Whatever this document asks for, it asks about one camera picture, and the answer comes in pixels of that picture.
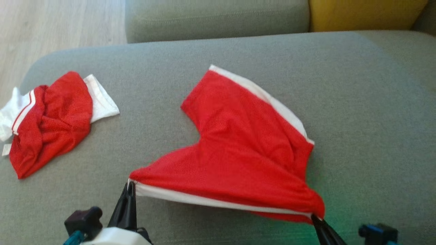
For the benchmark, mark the large grey sofa seat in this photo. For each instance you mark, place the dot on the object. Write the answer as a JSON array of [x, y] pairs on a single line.
[[357, 119]]

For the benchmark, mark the red mesh shorts white stripe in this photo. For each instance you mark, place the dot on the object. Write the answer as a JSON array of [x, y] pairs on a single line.
[[238, 153]]

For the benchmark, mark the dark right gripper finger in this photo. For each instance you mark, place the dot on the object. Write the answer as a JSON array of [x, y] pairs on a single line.
[[322, 234], [333, 236]]

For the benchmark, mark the large yellow sofa back cushion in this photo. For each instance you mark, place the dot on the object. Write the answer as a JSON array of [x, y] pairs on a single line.
[[364, 15]]

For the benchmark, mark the grey sofa seat cushion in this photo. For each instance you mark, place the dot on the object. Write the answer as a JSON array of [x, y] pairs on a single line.
[[218, 18]]

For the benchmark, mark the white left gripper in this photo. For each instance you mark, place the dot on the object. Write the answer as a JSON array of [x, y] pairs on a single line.
[[112, 238]]

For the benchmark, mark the red jersey white sleeves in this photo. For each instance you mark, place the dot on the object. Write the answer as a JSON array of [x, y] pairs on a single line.
[[58, 126]]

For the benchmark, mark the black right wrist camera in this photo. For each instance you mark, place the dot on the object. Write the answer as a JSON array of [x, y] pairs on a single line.
[[378, 234]]

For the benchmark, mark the grey sofa back cushion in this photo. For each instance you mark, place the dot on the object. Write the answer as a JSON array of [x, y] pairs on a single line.
[[427, 20]]

